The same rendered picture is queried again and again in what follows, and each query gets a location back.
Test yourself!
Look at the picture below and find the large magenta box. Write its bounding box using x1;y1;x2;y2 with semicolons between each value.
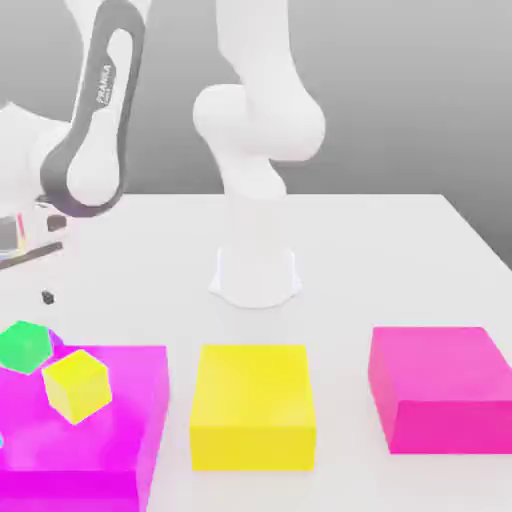
0;344;172;512

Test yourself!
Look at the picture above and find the large pink box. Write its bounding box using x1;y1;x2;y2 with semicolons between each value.
367;326;512;456

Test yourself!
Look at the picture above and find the small green cube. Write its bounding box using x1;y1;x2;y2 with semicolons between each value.
0;319;55;376

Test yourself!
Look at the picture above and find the large yellow box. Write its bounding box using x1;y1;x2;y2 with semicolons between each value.
189;343;318;473

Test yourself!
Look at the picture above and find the small yellow cube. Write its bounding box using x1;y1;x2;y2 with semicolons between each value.
41;348;114;426

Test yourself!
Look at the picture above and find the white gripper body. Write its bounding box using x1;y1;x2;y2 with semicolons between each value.
0;238;70;286

